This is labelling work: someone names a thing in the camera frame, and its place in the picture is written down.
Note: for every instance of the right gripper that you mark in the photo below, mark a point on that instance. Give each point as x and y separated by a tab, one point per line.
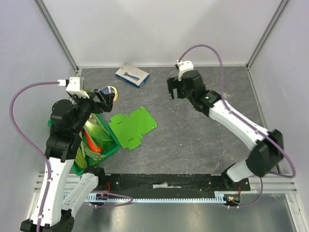
180	86

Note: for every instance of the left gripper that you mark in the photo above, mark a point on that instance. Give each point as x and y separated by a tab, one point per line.
97	105

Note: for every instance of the green paper box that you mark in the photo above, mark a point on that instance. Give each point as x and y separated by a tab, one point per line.
130	129

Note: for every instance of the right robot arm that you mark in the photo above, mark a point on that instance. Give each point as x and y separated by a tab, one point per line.
263	154

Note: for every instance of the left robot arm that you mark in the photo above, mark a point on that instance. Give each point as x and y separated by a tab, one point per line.
54	212

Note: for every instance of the white razor box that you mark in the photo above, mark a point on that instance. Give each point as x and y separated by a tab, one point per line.
132	75

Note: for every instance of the masking tape roll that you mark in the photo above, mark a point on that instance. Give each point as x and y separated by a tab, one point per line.
110	90

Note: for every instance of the toy bok choy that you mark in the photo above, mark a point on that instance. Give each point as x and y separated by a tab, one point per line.
97	129

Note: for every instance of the orange toy carrot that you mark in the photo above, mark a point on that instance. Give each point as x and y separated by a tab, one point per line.
91	143

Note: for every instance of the toy green leaf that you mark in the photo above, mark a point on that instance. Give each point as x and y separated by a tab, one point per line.
80	157

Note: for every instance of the green plastic basket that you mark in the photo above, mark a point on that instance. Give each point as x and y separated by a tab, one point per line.
108	147

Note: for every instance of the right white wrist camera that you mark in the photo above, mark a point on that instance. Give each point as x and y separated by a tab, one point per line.
183	66

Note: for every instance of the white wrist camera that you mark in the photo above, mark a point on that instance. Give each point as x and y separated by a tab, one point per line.
183	66
74	86

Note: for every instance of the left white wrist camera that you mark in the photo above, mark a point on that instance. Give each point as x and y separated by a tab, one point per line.
74	86

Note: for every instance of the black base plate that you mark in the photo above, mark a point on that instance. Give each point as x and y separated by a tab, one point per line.
206	182

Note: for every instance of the slotted cable duct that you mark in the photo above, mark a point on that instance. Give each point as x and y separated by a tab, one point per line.
105	198

